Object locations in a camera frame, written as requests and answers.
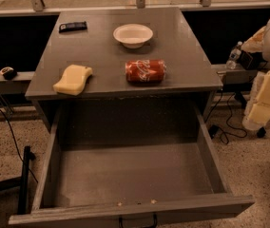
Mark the black cable on floor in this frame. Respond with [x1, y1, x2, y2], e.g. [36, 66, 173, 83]
[0, 88, 39, 184]
[204, 90, 248, 145]

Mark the black box on ledge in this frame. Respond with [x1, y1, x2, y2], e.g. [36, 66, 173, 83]
[239, 51, 264, 70]

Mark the white paper bowl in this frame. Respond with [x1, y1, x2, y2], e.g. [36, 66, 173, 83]
[113, 24, 153, 48]

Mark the black tape measure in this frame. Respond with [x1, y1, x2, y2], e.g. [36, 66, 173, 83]
[0, 66, 17, 80]

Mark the open grey top drawer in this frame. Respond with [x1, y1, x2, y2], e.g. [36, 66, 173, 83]
[9, 98, 254, 228]

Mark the black drawer handle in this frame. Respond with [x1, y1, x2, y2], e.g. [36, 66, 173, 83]
[118, 214, 158, 228]

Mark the black cable on right floor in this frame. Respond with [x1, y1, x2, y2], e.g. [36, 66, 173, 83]
[204, 90, 248, 145]

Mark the black snack bar wrapper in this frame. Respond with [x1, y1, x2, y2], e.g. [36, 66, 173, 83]
[59, 21, 87, 33]

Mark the grey cabinet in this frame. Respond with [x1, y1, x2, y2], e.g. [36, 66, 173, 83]
[26, 8, 222, 126]

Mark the black metal stand left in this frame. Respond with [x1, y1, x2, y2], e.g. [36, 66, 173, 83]
[0, 146, 35, 215]

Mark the yellow sponge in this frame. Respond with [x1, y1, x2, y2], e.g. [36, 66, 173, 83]
[53, 65, 93, 96]

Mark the black cable on left floor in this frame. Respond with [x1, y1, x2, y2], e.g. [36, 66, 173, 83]
[0, 88, 39, 184]

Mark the clear plastic water bottle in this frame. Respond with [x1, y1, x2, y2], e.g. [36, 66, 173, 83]
[226, 41, 242, 69]

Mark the red cola can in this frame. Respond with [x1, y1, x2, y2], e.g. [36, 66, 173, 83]
[125, 60, 166, 83]

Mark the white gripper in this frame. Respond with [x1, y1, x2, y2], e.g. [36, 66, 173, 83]
[242, 70, 270, 131]

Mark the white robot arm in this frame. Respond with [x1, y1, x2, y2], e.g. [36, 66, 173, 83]
[241, 19, 270, 131]

